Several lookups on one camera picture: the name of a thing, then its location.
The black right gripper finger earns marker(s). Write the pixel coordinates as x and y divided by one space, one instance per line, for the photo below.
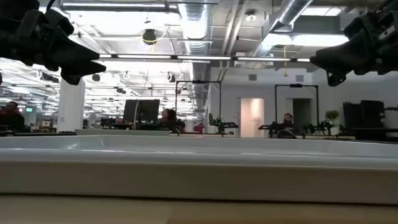
335 77
342 56

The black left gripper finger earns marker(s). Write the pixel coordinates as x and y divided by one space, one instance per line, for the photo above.
77 71
70 51

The black background robot arm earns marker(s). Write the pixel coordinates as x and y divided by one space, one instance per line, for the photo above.
224 125
276 127
320 127

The grey plastic tray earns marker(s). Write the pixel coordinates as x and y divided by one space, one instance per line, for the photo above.
199 177

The white pillar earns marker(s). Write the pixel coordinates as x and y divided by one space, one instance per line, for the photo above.
71 109

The small plant in white pot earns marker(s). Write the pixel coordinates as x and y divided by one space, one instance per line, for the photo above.
332 115

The black computer monitor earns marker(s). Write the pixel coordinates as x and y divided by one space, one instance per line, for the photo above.
141 110
371 113

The person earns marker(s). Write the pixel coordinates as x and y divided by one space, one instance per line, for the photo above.
11 119
288 119
169 119

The black round overhead device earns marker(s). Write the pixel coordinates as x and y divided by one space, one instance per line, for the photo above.
149 35

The long ceiling light bar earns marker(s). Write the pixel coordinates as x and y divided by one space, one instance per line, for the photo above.
202 58

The black overhead rig frame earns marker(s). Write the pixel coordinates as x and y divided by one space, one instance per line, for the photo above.
296 85
199 81

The silver ceiling duct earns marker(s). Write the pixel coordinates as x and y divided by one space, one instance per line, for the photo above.
196 21
289 14

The black aluminium table frame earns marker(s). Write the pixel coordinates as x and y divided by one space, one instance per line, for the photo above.
37 133

